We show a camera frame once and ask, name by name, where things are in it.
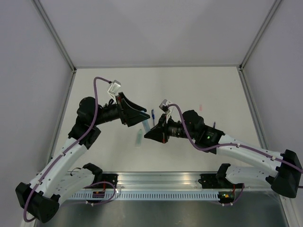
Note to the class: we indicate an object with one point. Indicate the green highlighter marker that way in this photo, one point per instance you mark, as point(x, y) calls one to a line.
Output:
point(139, 137)

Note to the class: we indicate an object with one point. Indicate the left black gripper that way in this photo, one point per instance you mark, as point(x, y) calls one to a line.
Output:
point(134, 117)

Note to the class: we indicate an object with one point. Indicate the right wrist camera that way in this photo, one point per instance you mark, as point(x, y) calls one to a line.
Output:
point(164, 106)

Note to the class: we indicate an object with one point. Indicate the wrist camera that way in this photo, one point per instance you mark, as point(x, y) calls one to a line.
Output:
point(164, 106)
point(113, 89)

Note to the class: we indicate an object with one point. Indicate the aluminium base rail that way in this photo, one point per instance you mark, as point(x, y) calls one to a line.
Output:
point(131, 181)

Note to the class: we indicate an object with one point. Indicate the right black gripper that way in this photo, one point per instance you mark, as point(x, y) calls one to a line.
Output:
point(156, 133)

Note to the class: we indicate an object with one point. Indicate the blue ballpoint pen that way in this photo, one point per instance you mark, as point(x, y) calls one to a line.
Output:
point(153, 117)

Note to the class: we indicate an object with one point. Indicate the right aluminium frame post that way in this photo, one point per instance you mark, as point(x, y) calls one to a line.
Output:
point(261, 31)

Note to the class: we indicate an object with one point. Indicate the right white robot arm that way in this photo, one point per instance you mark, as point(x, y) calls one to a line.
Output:
point(281, 171)

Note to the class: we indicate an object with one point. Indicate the blue highlighter marker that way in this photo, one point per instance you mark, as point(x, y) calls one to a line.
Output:
point(146, 126)

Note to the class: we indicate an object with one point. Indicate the left aluminium frame post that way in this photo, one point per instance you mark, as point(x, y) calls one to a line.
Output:
point(51, 29)

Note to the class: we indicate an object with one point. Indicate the aluminium frame post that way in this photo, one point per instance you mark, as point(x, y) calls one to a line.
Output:
point(51, 29)
point(261, 31)

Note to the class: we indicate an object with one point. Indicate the white slotted cable duct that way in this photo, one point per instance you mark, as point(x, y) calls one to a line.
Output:
point(146, 196)

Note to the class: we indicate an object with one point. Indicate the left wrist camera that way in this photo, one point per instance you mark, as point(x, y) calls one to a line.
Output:
point(113, 89)

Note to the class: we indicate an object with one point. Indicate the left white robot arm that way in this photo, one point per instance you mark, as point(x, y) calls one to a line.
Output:
point(46, 192)

